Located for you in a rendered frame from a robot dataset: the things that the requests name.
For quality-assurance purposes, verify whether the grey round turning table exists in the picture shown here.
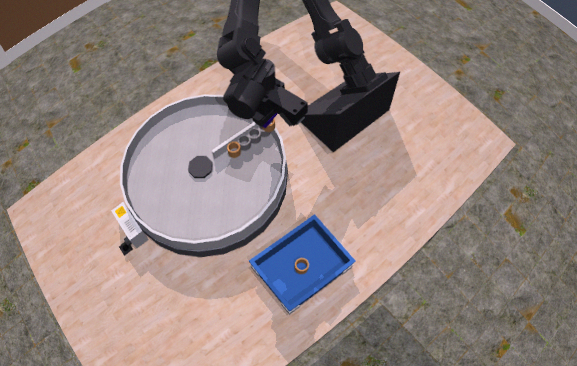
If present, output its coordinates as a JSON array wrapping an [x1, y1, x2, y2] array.
[[111, 95, 288, 257]]

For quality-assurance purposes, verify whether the bronze bushing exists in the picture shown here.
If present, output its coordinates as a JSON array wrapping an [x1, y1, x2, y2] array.
[[295, 258, 309, 274], [262, 118, 275, 132], [227, 142, 241, 158]]

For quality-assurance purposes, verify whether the blue open crate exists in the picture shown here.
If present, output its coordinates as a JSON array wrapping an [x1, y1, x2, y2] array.
[[249, 214, 356, 315]]

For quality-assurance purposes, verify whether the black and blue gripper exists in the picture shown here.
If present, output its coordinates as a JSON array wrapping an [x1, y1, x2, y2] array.
[[252, 83, 278, 128]]

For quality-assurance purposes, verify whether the steel bushing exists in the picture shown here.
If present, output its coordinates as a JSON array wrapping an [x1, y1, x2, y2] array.
[[248, 128, 261, 144], [258, 126, 271, 137], [238, 135, 251, 151]]

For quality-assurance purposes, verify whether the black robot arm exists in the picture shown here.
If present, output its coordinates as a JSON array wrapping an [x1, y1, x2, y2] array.
[[217, 0, 388, 127]]

